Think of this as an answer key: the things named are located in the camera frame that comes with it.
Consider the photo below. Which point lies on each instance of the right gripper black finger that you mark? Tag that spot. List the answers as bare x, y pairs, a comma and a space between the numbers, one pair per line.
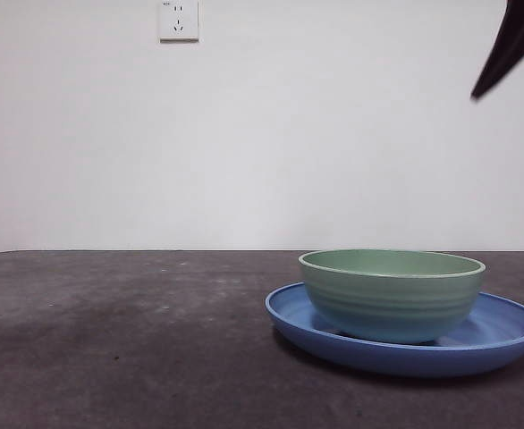
519, 36

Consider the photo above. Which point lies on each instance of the green ribbed bowl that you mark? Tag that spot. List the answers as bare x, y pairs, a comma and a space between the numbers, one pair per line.
391, 304

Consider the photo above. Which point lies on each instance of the blue round plate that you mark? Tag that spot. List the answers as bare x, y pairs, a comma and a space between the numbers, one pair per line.
378, 359

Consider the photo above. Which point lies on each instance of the white wall socket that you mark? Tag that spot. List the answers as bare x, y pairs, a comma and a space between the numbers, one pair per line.
179, 22

